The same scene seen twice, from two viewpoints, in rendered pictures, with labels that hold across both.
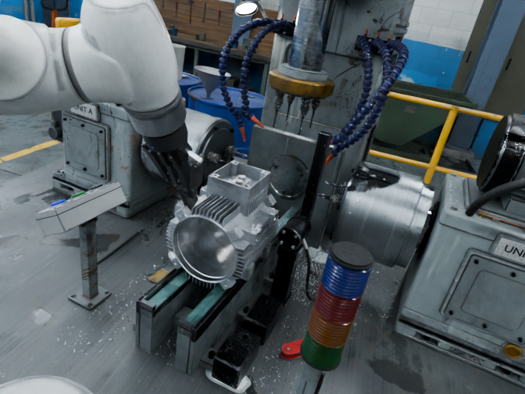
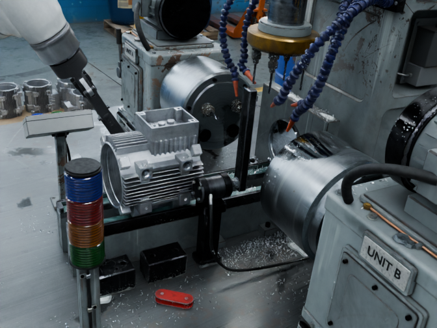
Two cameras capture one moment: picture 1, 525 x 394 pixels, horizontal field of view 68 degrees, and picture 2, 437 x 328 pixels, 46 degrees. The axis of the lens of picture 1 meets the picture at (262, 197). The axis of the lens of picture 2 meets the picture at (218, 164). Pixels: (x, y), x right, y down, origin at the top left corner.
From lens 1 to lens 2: 0.77 m
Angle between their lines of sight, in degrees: 35
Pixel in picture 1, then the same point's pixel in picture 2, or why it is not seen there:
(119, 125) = (147, 68)
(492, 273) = (359, 280)
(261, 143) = (268, 103)
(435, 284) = (324, 284)
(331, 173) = not seen: hidden behind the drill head
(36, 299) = (31, 192)
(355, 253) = (84, 166)
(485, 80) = not seen: outside the picture
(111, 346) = (45, 237)
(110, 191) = (79, 115)
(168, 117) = (49, 50)
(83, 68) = not seen: outside the picture
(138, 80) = (14, 21)
